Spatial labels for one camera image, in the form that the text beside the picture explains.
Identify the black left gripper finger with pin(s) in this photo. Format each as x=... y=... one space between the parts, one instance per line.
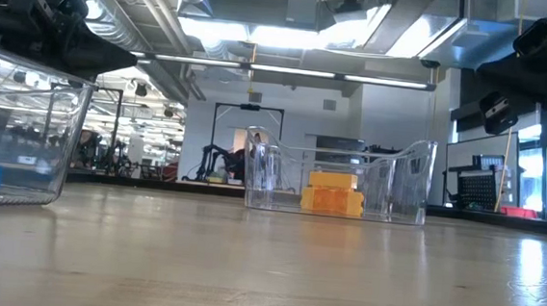
x=96 y=58

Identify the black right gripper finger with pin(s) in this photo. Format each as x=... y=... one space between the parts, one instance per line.
x=501 y=75
x=498 y=113

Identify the background black robot arm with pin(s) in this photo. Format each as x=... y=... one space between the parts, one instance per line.
x=215 y=158

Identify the gray partition panel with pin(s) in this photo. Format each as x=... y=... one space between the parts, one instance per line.
x=466 y=152

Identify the black perforated rack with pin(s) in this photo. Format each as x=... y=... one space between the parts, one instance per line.
x=476 y=189

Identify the clear plastic bin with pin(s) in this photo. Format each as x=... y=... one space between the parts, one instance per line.
x=396 y=190
x=38 y=132

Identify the red tray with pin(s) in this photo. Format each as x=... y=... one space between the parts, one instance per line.
x=518 y=212

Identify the long ceiling light strip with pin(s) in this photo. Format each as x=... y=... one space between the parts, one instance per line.
x=384 y=82

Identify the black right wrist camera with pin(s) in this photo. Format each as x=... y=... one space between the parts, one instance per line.
x=542 y=41

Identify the silver ceiling duct pipe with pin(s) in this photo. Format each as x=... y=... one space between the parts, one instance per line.
x=119 y=17

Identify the silver ceiling duct box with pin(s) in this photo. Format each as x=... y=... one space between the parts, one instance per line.
x=455 y=40

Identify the gray wall vent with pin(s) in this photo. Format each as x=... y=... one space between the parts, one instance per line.
x=255 y=97
x=329 y=105

